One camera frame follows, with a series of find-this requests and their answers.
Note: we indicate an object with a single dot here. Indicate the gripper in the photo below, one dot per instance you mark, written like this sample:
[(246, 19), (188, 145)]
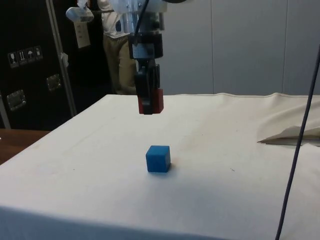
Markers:
[(147, 46)]

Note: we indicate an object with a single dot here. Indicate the blue cube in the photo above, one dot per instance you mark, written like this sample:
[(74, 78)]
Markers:
[(157, 160)]

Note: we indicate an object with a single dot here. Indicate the black cabinet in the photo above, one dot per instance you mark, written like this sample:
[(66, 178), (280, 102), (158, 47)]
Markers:
[(27, 37)]

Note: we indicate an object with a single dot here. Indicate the person in white shirt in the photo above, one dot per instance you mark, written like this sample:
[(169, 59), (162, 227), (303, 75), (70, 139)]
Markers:
[(122, 65)]

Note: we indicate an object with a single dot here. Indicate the red cube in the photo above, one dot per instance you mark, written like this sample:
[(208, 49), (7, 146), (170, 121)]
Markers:
[(158, 101)]

